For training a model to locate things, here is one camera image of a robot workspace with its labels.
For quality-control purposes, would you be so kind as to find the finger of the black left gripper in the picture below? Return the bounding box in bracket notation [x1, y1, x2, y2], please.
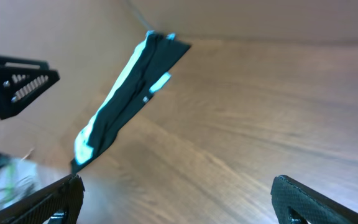
[0, 55, 60, 120]

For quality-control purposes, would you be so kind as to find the black shirt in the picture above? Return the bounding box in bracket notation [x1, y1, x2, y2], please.
[70, 30, 191, 173]

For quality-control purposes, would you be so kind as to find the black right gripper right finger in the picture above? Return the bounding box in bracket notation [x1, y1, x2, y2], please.
[270, 175, 358, 224]

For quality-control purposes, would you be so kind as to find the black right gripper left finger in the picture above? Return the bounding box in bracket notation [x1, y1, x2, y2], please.
[0, 174, 85, 224]

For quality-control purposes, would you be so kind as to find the light blue t-shirt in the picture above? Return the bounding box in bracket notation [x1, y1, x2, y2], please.
[0, 157, 41, 210]

